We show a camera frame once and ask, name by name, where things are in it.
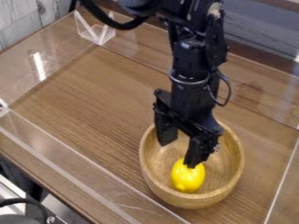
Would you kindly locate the yellow lemon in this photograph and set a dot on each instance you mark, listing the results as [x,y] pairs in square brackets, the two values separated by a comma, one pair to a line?
[188,179]

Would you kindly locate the clear acrylic corner bracket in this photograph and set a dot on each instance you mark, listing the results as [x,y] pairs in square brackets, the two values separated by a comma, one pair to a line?
[98,34]

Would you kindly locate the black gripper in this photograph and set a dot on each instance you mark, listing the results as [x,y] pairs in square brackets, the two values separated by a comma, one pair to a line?
[184,109]

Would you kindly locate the brown wooden bowl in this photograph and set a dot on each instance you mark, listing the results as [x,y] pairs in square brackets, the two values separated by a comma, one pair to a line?
[225,167]

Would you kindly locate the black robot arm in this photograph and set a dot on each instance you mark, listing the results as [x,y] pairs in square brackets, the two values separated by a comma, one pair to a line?
[196,25]

